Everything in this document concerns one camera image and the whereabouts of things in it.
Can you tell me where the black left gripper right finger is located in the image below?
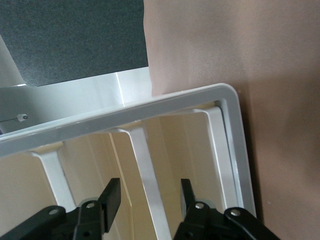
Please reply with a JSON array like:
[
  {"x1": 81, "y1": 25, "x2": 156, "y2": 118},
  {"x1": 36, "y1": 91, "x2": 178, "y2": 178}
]
[{"x1": 173, "y1": 178, "x2": 282, "y2": 240}]

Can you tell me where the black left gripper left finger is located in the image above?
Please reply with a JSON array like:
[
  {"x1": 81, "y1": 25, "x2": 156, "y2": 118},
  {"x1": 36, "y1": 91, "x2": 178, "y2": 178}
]
[{"x1": 0, "y1": 177, "x2": 123, "y2": 240}]

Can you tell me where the white plastic drawer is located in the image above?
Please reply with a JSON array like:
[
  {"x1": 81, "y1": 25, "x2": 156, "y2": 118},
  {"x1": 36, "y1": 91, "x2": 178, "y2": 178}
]
[
  {"x1": 192, "y1": 106, "x2": 241, "y2": 218},
  {"x1": 0, "y1": 152, "x2": 58, "y2": 236},
  {"x1": 116, "y1": 109, "x2": 226, "y2": 240},
  {"x1": 31, "y1": 129, "x2": 141, "y2": 240}
]

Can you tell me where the white drawer cabinet housing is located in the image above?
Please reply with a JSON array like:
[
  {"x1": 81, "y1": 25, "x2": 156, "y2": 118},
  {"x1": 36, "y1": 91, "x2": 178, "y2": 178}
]
[{"x1": 0, "y1": 69, "x2": 258, "y2": 240}]

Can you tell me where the brown table cover sheet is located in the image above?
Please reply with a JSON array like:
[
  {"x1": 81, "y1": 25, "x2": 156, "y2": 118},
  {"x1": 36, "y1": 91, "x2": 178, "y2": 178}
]
[{"x1": 143, "y1": 0, "x2": 320, "y2": 240}]

